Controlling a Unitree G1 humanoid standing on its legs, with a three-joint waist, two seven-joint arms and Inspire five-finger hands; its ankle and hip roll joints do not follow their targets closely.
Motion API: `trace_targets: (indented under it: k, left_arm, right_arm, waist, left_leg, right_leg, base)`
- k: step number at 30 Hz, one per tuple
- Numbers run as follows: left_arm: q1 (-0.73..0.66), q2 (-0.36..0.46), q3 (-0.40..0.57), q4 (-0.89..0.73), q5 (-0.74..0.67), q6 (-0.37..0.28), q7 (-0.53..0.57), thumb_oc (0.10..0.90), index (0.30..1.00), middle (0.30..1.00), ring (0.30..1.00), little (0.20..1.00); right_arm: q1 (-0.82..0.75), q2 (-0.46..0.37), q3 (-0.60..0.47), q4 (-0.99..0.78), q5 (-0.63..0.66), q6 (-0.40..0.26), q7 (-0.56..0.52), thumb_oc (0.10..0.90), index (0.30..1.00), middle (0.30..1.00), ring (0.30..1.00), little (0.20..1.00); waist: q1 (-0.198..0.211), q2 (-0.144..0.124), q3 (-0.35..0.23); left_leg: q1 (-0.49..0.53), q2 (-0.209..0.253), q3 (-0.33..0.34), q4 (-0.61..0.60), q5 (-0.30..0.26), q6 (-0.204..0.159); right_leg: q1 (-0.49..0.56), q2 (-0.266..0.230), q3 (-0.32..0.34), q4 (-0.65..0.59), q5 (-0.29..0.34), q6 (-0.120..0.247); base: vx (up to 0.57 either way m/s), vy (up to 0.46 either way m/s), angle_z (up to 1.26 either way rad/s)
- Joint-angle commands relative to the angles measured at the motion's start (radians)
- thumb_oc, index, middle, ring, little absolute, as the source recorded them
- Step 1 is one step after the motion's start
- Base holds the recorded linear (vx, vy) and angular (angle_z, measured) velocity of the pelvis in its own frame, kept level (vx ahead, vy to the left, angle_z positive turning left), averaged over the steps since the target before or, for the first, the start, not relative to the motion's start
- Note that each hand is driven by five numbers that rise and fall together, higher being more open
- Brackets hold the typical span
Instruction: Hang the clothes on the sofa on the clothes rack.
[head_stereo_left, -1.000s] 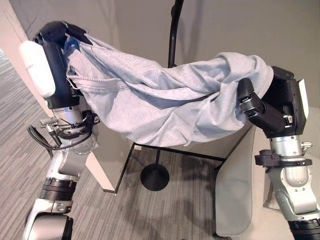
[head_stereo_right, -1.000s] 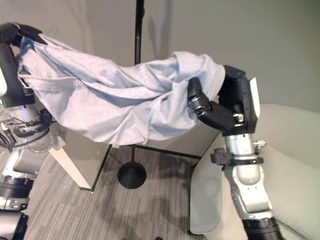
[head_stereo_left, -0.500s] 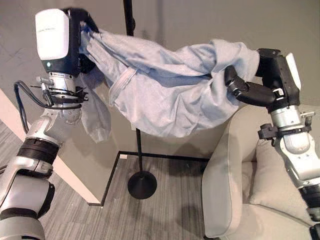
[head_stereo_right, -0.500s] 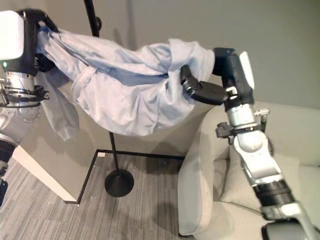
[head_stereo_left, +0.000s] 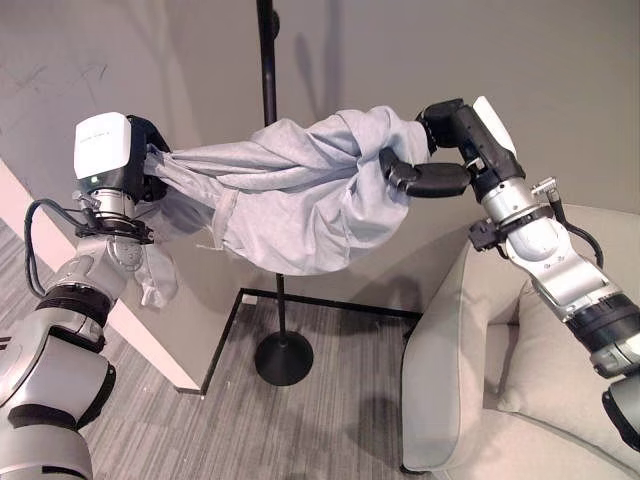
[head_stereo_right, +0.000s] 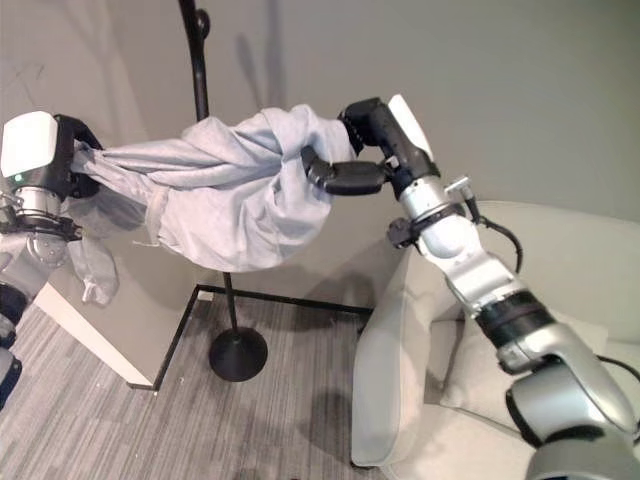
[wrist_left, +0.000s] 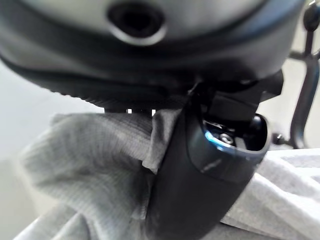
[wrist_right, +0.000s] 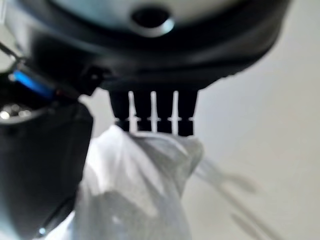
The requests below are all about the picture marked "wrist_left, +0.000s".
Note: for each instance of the grey knit garment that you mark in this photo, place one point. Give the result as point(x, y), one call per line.
point(82, 160)

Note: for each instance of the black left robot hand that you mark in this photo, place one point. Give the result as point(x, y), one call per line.
point(105, 62)

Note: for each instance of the black metal clothes rack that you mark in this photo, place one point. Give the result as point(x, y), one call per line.
point(307, 82)

